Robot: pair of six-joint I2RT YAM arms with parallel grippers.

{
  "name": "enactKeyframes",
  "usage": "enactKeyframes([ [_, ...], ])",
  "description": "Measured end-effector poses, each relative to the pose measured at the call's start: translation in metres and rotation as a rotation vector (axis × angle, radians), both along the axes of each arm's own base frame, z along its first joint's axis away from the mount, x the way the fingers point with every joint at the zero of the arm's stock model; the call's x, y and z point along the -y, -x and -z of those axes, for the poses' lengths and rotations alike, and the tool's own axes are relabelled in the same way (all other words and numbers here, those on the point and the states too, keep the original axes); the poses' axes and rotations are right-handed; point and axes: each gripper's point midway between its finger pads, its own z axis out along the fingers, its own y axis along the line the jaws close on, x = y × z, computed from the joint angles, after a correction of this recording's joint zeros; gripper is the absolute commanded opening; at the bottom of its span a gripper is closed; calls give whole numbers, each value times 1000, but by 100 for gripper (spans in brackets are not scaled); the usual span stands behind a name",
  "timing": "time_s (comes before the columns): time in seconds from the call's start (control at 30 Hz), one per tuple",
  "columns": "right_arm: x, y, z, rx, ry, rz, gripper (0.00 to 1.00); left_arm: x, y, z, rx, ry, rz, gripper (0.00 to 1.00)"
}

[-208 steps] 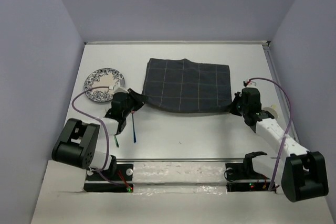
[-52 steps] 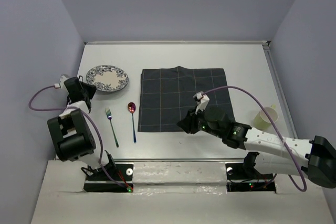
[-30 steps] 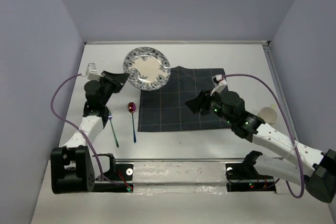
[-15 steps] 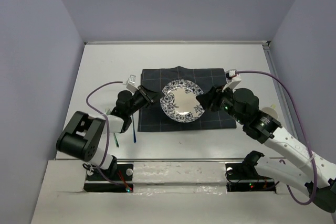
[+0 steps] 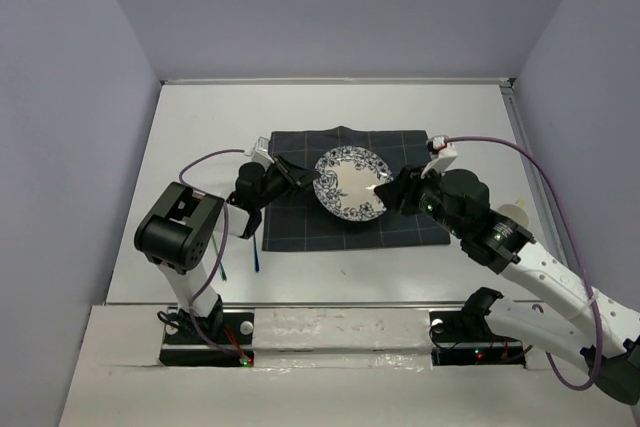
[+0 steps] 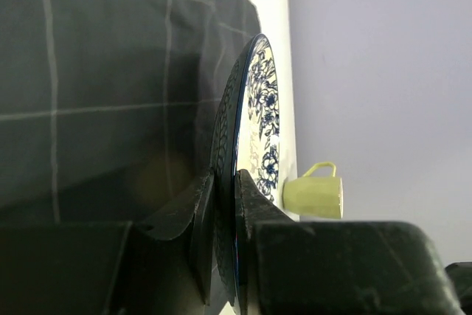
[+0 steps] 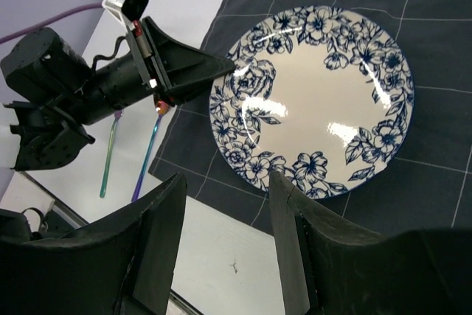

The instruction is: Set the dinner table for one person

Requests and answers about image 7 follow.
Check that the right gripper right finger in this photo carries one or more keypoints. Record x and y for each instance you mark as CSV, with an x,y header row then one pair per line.
x,y
295,218

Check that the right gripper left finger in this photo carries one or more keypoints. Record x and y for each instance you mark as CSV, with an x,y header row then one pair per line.
x,y
155,222

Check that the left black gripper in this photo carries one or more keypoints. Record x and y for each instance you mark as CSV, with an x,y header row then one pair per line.
x,y
162,66

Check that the iridescent spoon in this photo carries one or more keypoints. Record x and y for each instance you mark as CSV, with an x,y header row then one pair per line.
x,y
161,108

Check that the blue floral plate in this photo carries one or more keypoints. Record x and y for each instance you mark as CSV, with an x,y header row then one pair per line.
x,y
320,94

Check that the iridescent fork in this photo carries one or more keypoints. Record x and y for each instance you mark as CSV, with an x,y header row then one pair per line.
x,y
103,188

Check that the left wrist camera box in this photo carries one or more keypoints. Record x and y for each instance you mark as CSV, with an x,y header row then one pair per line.
x,y
125,11

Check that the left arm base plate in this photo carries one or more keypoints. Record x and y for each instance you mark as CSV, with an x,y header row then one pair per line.
x,y
16,228

